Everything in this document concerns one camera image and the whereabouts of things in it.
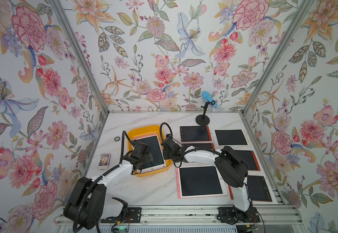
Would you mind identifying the red writing tablet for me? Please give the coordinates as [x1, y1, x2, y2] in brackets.
[228, 174, 273, 203]
[236, 150, 260, 171]
[184, 143, 215, 150]
[180, 126, 212, 142]

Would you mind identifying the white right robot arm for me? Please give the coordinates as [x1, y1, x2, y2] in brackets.
[161, 134, 259, 223]

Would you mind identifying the white writing tablet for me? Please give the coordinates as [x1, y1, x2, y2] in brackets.
[215, 130, 248, 146]

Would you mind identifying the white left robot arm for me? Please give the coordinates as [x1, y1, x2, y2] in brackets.
[63, 140, 150, 233]

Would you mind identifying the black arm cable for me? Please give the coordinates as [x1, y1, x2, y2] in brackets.
[72, 130, 135, 233]
[159, 122, 264, 233]

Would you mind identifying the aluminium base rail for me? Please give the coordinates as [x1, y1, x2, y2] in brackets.
[53, 205, 302, 233]

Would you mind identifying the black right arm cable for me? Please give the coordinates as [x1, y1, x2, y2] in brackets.
[159, 122, 264, 233]

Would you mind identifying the small card box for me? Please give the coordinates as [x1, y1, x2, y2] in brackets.
[98, 153, 111, 170]

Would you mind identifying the black microphone stand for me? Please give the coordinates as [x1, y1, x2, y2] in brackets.
[195, 102, 210, 126]

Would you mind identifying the pink writing tablet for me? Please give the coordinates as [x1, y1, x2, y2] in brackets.
[137, 134, 167, 174]
[176, 166, 229, 199]

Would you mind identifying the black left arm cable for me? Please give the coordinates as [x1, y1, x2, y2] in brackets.
[72, 130, 135, 233]

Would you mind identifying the yellow plastic storage box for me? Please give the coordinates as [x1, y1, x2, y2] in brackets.
[128, 125, 172, 177]

